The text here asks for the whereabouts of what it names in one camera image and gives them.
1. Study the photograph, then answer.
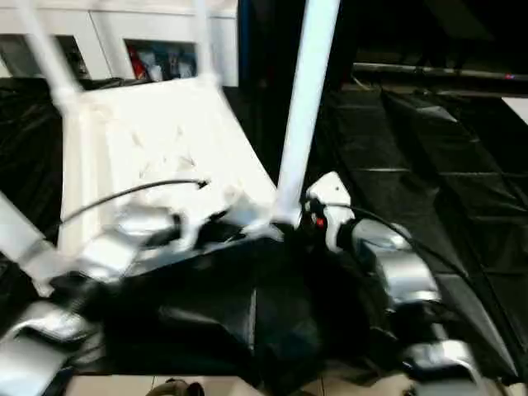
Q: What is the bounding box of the white plastic table top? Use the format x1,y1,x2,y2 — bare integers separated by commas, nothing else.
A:
37,76,285,273

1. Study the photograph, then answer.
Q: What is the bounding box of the black work mat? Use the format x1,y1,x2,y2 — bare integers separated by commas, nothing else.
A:
0,74,528,389

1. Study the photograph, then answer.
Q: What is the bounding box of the dark robot left foot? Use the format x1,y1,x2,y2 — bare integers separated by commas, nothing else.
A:
153,379,203,396

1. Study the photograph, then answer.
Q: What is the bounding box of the white glass-door cabinet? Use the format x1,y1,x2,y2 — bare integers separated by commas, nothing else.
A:
0,0,240,87

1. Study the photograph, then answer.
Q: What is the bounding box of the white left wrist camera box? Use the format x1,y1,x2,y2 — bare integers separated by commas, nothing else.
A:
177,186,244,248

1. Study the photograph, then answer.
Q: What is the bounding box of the silver metal rail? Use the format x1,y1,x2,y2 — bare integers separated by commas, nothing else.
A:
355,62,528,85

